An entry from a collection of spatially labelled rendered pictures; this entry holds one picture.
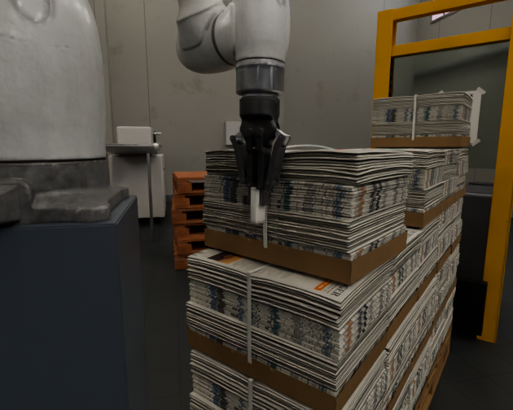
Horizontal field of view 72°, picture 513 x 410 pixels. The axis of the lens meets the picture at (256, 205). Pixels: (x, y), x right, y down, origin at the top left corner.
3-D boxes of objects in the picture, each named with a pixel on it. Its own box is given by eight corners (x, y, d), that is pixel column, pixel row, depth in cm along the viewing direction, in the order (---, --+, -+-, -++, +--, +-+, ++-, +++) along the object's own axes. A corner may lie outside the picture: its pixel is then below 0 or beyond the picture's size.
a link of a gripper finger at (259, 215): (262, 186, 69) (265, 186, 68) (262, 221, 70) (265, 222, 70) (253, 187, 67) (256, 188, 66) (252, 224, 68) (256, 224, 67)
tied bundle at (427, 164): (306, 215, 124) (308, 149, 120) (340, 204, 147) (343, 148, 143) (423, 230, 102) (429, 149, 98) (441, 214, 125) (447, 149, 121)
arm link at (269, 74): (255, 72, 71) (255, 102, 72) (225, 63, 63) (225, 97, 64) (294, 66, 65) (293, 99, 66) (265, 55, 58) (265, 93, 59)
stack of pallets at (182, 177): (271, 239, 408) (271, 169, 394) (295, 259, 334) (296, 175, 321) (172, 246, 380) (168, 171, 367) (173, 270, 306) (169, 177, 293)
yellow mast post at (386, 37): (361, 306, 237) (377, 11, 207) (366, 302, 244) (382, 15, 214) (375, 310, 232) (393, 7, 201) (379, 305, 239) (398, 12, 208)
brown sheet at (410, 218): (307, 213, 124) (308, 201, 123) (340, 202, 147) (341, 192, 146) (423, 228, 101) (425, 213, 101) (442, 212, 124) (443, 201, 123)
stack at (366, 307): (192, 556, 93) (181, 253, 79) (358, 352, 185) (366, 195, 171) (326, 691, 70) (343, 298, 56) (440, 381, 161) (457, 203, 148)
